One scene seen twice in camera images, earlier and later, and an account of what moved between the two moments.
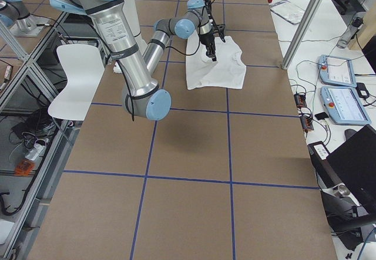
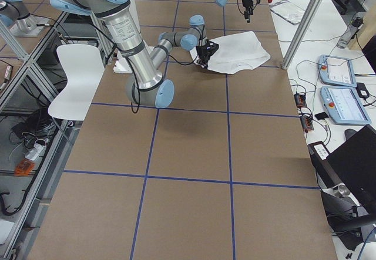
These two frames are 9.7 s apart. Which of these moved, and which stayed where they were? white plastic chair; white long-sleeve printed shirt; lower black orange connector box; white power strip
Moved: white long-sleeve printed shirt
Stayed: white plastic chair; white power strip; lower black orange connector box
